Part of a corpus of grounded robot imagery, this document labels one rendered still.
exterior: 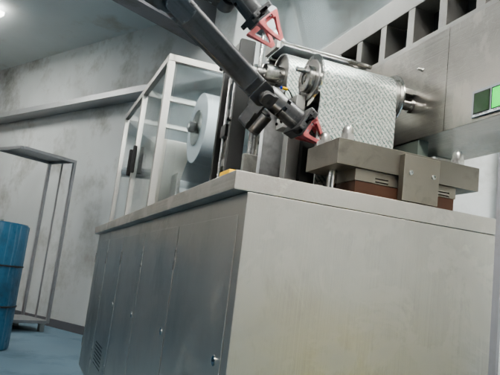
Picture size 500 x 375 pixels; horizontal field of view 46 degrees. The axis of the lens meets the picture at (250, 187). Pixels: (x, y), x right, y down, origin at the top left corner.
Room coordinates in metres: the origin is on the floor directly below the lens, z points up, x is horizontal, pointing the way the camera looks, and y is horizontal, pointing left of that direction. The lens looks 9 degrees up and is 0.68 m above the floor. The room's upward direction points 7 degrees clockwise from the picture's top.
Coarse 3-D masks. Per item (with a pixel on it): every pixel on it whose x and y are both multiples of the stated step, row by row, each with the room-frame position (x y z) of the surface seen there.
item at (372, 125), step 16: (320, 96) 1.48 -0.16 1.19; (320, 112) 1.48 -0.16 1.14; (336, 112) 1.49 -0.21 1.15; (352, 112) 1.51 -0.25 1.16; (368, 112) 1.53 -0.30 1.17; (384, 112) 1.54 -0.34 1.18; (336, 128) 1.50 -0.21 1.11; (368, 128) 1.53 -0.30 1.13; (384, 128) 1.55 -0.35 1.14; (384, 144) 1.55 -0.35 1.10
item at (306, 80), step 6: (306, 66) 1.52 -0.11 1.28; (312, 66) 1.51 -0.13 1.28; (306, 72) 1.52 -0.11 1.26; (312, 72) 1.50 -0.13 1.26; (300, 78) 1.55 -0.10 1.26; (306, 78) 1.52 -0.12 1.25; (312, 78) 1.50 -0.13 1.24; (300, 84) 1.55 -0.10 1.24; (306, 84) 1.51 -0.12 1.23; (312, 84) 1.51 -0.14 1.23; (300, 90) 1.54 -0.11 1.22; (306, 90) 1.52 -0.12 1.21
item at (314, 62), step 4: (312, 60) 1.53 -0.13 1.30; (316, 60) 1.50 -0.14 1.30; (308, 64) 1.55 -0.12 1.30; (312, 64) 1.52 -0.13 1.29; (316, 64) 1.50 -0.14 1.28; (316, 68) 1.50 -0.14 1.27; (320, 68) 1.48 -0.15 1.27; (316, 72) 1.50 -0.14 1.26; (316, 76) 1.49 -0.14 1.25; (316, 80) 1.49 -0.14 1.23; (316, 84) 1.49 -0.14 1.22; (312, 88) 1.51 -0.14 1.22; (312, 92) 1.51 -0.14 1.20; (308, 96) 1.53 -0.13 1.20; (316, 100) 1.54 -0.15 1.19; (396, 104) 1.57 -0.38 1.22; (396, 108) 1.58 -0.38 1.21
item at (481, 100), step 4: (480, 92) 1.37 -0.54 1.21; (484, 92) 1.36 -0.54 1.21; (488, 92) 1.34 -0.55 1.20; (476, 96) 1.38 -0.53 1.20; (480, 96) 1.37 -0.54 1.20; (484, 96) 1.36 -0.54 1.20; (488, 96) 1.34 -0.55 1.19; (476, 100) 1.38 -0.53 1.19; (480, 100) 1.37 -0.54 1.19; (484, 100) 1.35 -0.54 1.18; (488, 100) 1.34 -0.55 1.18; (476, 104) 1.38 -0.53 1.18; (480, 104) 1.37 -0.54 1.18; (484, 104) 1.35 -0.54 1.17; (488, 104) 1.34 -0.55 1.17; (476, 108) 1.38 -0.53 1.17; (480, 108) 1.37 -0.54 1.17; (484, 108) 1.35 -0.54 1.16; (488, 108) 1.34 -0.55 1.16; (476, 112) 1.38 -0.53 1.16
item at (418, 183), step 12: (408, 156) 1.32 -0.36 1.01; (408, 168) 1.32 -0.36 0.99; (420, 168) 1.33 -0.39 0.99; (432, 168) 1.35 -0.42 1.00; (408, 180) 1.32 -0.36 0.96; (420, 180) 1.33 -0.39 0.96; (432, 180) 1.35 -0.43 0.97; (408, 192) 1.32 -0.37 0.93; (420, 192) 1.34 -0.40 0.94; (432, 192) 1.35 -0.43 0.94; (420, 204) 1.35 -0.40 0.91; (432, 204) 1.35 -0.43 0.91
